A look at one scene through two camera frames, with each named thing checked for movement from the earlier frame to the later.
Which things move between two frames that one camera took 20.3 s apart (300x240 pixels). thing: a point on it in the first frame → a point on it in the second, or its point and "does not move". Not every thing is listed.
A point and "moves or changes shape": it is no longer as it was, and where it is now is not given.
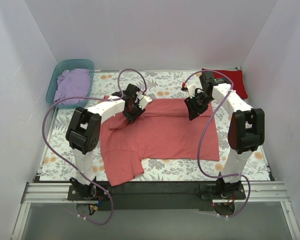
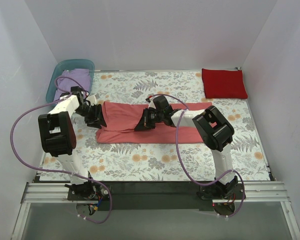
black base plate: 155,196 does not move
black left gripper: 132,113 → 93,115
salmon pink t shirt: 163,131 moves or changes shape
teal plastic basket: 60,67 does not move
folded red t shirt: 237,77 does not move
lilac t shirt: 73,83 does not move
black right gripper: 196,107 → 148,118
